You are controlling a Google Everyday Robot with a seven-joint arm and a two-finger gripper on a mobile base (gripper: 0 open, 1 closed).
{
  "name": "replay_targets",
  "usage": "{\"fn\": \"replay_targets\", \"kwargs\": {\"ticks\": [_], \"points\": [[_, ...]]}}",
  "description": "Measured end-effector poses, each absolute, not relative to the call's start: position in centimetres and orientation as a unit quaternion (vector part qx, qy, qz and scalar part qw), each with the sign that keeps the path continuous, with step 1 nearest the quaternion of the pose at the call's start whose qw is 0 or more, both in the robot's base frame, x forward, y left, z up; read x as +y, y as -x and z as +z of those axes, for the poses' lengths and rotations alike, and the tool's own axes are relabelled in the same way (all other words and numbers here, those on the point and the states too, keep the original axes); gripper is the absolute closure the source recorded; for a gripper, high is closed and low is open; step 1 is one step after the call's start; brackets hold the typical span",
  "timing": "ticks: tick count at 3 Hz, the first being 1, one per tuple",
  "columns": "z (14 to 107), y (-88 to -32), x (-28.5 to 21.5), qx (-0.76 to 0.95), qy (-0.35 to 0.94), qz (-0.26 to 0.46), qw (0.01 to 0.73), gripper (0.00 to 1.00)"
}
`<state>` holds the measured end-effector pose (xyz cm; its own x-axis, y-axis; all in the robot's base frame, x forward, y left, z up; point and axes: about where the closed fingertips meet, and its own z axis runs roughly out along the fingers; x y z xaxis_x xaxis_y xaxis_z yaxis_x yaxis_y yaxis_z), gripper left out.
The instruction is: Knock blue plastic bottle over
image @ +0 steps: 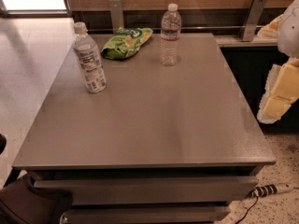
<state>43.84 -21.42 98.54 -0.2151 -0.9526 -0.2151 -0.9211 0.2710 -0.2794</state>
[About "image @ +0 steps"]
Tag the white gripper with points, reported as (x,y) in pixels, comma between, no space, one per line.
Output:
(290,32)

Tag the blue labelled plastic bottle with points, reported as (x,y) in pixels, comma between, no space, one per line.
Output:
(89,59)

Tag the clear plastic water bottle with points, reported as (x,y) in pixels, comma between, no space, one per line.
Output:
(170,32)

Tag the white power strip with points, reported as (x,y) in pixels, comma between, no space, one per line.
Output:
(271,189)

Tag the grey cabinet with drawers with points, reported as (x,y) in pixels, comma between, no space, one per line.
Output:
(160,145)

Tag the green snack bag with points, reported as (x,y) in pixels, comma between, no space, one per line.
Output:
(125,43)

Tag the dark brown chair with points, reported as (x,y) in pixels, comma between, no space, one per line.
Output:
(22,203)

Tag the right metal wall bracket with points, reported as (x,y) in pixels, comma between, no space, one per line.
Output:
(248,29)

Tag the metal wall bracket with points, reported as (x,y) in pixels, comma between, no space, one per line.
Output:
(116,14)
(248,29)

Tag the left metal wall bracket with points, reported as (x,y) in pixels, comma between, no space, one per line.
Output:
(116,14)

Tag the horizontal metal rail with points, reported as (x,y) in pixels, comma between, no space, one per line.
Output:
(192,28)

